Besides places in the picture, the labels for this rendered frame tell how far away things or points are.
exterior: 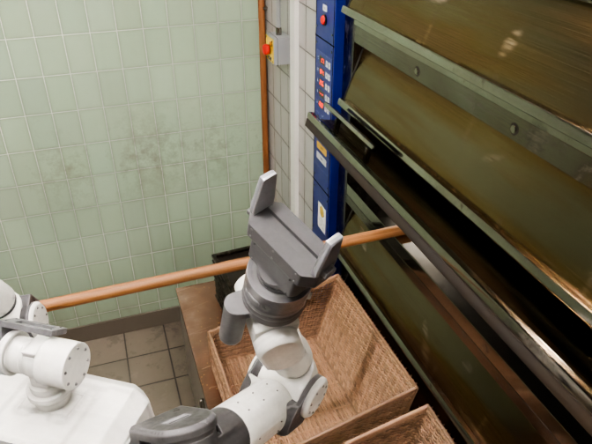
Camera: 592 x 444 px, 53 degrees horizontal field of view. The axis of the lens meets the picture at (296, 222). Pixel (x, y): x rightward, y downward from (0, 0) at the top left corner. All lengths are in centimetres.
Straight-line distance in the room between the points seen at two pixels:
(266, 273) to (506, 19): 68
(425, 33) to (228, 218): 177
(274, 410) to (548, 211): 58
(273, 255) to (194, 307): 167
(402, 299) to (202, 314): 91
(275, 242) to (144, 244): 223
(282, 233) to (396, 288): 104
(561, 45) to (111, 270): 234
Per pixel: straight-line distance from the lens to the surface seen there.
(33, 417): 96
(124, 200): 277
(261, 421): 97
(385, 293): 176
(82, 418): 93
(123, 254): 291
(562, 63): 105
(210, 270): 148
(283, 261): 68
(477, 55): 121
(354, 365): 195
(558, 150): 107
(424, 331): 161
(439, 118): 139
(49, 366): 87
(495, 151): 123
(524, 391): 131
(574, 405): 95
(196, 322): 228
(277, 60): 227
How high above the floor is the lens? 207
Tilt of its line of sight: 32 degrees down
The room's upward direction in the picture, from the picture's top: straight up
